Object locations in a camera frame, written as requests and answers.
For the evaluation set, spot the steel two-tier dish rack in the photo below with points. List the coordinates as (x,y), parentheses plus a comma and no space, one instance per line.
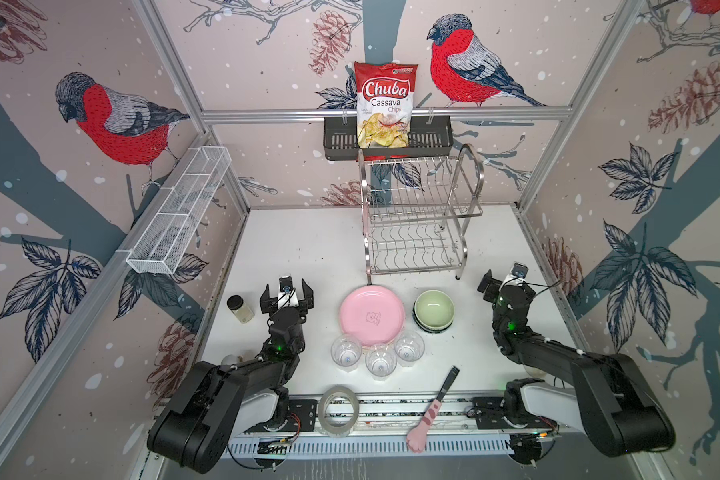
(416,212)

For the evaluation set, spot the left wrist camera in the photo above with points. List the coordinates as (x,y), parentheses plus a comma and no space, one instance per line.
(286,296)

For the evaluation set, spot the small glass spice jar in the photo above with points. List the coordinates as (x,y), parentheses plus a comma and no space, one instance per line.
(240,309)

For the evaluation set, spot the pink plate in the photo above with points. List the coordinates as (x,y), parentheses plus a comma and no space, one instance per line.
(372,315)

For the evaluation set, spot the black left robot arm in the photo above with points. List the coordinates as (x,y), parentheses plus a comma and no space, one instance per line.
(214,403)

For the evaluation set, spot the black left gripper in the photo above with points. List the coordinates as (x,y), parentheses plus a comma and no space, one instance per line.
(307,302)

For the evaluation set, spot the pink cat paw spatula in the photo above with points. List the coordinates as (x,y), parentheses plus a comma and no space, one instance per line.
(416,439)

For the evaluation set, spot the red Chuba cassava chips bag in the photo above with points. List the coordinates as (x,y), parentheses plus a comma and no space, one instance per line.
(385,95)

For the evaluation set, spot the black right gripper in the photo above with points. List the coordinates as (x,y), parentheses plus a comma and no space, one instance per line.
(492,286)

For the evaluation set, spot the white mesh wall shelf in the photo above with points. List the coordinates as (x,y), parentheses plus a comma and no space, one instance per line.
(167,237)

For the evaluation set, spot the green leaf patterned bowl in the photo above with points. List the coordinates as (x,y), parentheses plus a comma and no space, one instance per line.
(433,329)

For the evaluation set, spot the black wire wall basket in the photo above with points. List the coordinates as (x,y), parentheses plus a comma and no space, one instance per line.
(421,137)

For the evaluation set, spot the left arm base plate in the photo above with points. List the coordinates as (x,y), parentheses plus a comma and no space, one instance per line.
(299,416)

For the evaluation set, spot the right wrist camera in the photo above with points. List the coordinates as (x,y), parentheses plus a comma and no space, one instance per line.
(517,274)

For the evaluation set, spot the clear drinking glass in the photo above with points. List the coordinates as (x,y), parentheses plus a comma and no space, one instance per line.
(409,347)
(380,361)
(346,353)

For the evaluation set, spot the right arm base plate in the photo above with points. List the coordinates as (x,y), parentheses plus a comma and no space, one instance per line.
(490,413)

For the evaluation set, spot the light green bowl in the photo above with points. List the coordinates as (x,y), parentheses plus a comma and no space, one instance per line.
(434,307)

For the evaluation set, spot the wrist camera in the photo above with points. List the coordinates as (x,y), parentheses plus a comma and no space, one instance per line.
(286,296)
(517,274)

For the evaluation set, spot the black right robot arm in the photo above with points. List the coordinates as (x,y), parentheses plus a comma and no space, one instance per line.
(609,399)

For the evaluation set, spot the clear tape roll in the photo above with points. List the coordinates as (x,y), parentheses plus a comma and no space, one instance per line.
(338,412)

